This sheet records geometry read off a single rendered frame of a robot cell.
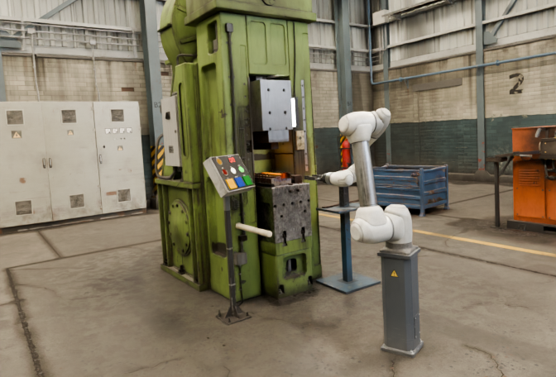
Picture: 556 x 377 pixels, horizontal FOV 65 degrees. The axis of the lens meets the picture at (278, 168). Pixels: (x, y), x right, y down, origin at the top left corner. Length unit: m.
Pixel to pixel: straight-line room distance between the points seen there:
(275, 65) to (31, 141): 5.31
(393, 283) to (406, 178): 4.37
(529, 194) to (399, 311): 3.66
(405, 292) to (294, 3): 2.50
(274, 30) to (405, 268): 2.21
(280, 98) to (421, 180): 3.71
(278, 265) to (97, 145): 5.42
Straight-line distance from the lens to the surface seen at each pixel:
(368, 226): 2.49
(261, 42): 3.74
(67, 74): 9.05
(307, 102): 3.94
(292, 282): 3.72
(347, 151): 10.92
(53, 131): 8.24
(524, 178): 6.13
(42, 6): 9.41
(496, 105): 10.87
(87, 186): 8.36
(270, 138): 3.51
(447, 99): 11.54
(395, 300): 2.77
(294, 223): 3.61
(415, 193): 6.95
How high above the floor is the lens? 1.32
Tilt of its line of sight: 4 degrees down
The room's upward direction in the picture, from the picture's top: 3 degrees counter-clockwise
